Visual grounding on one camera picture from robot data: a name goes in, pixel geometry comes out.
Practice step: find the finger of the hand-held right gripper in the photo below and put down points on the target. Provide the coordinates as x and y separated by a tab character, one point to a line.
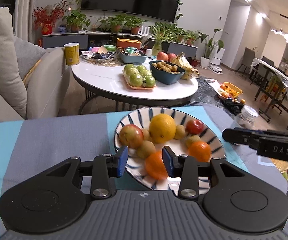
271	133
236	136

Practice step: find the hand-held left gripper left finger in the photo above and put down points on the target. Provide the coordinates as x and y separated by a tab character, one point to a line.
122	161

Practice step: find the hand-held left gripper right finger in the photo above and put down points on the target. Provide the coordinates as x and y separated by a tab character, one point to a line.
167	163

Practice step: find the large orange tangerine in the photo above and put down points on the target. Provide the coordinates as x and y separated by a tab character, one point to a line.
155	166
199	150

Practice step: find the brown round fruit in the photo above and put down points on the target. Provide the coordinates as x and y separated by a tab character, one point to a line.
180	131
146	149
145	133

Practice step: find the red green apple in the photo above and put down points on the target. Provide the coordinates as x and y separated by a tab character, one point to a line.
131	136

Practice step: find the small green fruit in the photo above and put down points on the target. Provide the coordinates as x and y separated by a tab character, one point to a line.
192	140

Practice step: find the yellow orange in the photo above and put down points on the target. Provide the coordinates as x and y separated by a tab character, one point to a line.
162	128

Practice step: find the small red fruit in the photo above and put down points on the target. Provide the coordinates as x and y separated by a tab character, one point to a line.
194	126

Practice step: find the striped white ceramic bowl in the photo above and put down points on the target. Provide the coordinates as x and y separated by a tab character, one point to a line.
134	116

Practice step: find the glass jar with orange label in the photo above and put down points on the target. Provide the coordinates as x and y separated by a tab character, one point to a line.
246	116

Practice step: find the black cloth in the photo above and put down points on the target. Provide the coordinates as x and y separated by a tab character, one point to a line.
232	107

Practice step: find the yellow plastic basket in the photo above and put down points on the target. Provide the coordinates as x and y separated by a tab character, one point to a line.
232	88

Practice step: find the covered dining table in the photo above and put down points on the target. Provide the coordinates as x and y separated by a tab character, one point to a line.
281	80

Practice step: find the dark round side table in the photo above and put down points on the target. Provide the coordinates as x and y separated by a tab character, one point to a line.
206	90

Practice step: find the white robot vacuum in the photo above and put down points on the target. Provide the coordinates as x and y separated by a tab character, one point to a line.
216	68

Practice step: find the grey dining chair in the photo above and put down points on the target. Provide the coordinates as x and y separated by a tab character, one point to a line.
267	60
247	58

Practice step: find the white vacuum dock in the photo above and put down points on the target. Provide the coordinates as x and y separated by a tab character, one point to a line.
217	57

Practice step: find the round white coffee table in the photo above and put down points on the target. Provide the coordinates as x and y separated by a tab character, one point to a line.
104	80

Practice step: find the tray of green apples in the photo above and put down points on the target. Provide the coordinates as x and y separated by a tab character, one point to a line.
139	78

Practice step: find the teal bowl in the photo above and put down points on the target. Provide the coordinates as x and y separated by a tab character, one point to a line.
166	78

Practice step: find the bunch of bananas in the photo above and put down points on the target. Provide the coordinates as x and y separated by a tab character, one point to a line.
185	65

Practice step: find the tall plant in white pot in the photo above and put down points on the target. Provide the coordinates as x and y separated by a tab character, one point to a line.
209	47

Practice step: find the ceiling lamp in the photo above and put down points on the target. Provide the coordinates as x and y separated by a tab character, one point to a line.
287	38

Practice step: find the pile of longans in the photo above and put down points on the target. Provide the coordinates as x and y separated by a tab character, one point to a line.
165	67

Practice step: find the grey blue rectangular dish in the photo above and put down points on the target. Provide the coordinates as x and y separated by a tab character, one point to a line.
132	58

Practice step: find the beige sofa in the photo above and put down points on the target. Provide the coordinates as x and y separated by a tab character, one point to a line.
46	90

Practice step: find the glass plate with snacks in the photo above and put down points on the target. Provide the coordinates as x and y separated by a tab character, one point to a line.
97	56

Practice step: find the potted green plant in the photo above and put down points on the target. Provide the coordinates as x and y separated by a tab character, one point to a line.
115	25
179	33
191	38
76	21
135	26

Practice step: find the white cup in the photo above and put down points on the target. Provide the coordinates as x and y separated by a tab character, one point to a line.
149	52

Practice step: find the green bowl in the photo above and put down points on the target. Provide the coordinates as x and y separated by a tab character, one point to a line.
109	48

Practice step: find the yellow can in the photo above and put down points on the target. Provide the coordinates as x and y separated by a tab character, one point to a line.
72	54

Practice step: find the orange box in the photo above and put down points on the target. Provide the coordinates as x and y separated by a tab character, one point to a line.
129	43

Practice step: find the spider plant in vase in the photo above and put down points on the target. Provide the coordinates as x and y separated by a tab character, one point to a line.
159	38

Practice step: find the white router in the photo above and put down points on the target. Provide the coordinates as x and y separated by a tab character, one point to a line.
144	31

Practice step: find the grey tv cabinet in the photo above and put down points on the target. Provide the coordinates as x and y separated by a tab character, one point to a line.
66	40

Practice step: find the grey cushion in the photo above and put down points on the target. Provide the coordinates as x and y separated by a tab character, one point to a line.
27	55

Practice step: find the blue white porcelain jar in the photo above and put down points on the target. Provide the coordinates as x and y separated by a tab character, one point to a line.
62	29

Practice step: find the beige cushion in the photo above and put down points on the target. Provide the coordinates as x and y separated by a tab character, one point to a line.
1	62

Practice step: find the black television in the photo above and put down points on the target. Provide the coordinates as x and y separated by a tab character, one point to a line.
131	0

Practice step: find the red flower plant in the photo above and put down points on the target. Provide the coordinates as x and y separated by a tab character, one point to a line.
47	17

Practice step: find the beige curtain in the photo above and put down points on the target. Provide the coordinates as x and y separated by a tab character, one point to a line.
25	7

